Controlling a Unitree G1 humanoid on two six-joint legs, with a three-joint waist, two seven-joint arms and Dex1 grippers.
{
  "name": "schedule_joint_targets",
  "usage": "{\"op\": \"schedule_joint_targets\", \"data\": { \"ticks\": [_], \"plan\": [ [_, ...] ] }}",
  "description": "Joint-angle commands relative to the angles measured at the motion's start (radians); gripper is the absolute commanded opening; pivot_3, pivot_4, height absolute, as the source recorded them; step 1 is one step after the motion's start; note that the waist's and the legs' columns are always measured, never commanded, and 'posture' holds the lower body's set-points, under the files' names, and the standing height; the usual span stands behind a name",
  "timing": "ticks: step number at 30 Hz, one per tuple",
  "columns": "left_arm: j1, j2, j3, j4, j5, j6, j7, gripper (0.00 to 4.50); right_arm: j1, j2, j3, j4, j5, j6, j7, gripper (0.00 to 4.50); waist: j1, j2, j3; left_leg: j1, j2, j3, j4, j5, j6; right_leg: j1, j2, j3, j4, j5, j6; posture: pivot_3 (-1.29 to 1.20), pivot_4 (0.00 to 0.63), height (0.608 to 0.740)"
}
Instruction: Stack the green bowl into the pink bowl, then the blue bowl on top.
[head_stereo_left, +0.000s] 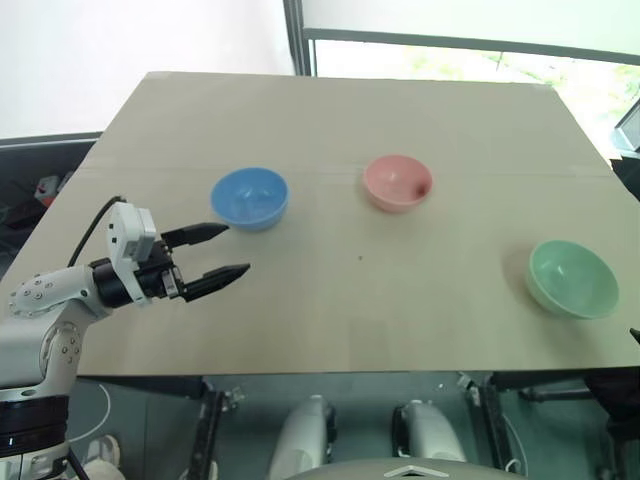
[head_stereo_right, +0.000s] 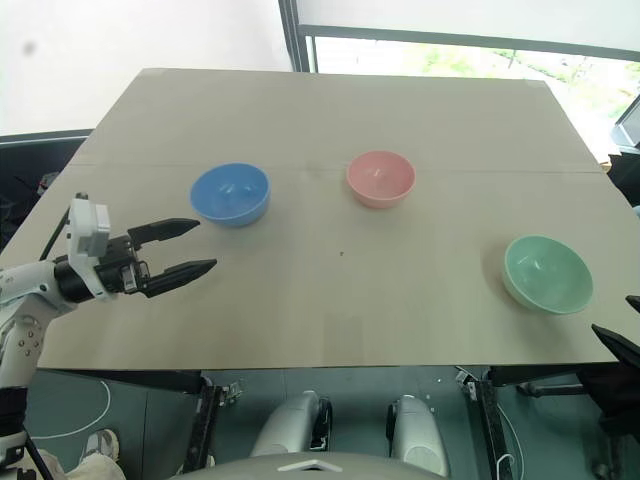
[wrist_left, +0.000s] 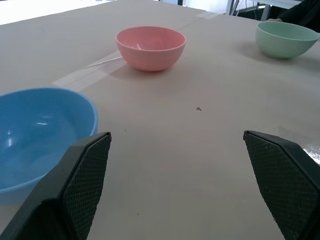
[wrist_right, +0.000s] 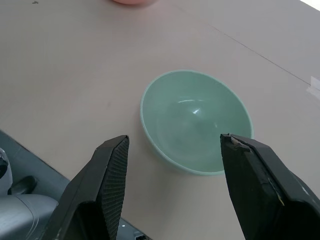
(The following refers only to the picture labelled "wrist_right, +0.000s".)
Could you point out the clear tape piece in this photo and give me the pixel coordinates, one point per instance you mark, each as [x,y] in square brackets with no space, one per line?
[315,86]

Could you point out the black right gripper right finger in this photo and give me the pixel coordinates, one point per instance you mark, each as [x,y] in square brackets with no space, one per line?
[262,195]

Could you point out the green bowl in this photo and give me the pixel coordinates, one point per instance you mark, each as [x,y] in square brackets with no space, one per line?
[190,120]

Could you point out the silver robot body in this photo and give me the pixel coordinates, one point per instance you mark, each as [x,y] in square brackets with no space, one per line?
[20,207]

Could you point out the pink object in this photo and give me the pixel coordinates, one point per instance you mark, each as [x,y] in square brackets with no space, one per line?
[131,1]

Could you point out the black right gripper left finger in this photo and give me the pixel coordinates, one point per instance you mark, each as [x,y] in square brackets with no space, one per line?
[100,190]

